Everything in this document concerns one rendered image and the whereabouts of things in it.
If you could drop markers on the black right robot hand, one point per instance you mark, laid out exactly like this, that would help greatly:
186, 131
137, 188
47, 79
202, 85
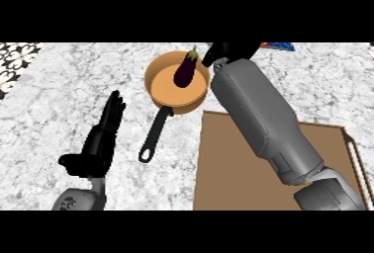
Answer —
227, 51

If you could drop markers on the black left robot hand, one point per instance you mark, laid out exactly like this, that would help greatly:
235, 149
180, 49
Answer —
99, 145

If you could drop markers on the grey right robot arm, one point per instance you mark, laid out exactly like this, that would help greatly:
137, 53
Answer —
272, 131

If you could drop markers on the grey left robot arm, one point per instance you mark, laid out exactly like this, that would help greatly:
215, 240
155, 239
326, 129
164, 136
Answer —
82, 197

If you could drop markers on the purple eggplant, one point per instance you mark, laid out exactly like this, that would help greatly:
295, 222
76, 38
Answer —
186, 72

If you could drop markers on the brown tray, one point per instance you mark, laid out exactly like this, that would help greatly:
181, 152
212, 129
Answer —
233, 171

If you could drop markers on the blue and red packet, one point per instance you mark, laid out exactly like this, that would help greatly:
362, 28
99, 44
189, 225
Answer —
277, 45

